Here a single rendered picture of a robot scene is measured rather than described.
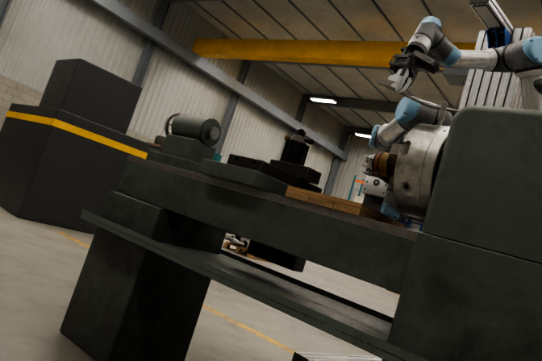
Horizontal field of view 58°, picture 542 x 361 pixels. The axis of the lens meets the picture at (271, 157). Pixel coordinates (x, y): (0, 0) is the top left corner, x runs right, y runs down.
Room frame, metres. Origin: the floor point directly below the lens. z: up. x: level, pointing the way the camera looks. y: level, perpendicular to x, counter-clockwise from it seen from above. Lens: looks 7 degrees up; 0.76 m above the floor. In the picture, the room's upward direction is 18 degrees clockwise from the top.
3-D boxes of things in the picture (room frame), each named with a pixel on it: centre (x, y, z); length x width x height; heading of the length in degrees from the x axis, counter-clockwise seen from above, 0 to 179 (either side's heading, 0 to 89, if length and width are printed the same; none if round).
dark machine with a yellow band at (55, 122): (6.40, 2.55, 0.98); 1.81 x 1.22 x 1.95; 43
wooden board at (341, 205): (1.76, -0.32, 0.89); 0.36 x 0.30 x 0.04; 140
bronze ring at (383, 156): (1.69, -0.40, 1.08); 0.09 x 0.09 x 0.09; 50
